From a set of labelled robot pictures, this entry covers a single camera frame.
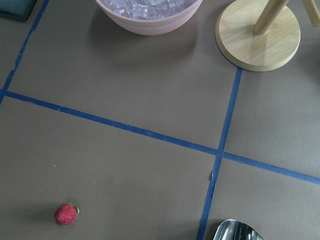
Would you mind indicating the wooden cup stand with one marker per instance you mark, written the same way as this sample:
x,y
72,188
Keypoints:
x,y
258,35

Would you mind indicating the pink bowl of ice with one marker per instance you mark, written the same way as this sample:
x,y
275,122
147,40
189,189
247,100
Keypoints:
x,y
149,17

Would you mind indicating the red strawberry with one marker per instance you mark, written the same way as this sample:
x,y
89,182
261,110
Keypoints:
x,y
66,214

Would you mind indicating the grey folded cloth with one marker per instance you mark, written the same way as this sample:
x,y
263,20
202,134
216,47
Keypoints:
x,y
16,9

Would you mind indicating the steel ice scoop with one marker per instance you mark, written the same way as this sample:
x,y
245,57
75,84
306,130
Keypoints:
x,y
232,229

